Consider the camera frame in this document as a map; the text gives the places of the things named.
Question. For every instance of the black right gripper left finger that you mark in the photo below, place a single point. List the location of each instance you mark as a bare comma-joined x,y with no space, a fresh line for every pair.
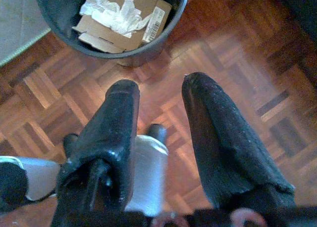
114,128

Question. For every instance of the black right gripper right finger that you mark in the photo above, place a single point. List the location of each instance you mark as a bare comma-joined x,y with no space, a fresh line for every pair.
218,138

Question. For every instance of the brown flattened cardboard box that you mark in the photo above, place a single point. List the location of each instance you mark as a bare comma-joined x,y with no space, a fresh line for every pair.
106,36

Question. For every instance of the white crumpled paper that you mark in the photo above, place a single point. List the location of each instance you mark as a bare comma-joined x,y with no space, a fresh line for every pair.
116,16

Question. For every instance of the cardboard flap with barcode label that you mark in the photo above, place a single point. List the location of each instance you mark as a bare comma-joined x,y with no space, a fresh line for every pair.
158,16

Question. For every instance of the black round trash bin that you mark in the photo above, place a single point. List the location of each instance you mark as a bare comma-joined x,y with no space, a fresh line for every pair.
54,14

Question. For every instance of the white quilted mattress green trim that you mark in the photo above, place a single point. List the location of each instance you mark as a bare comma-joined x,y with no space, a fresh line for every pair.
15,19

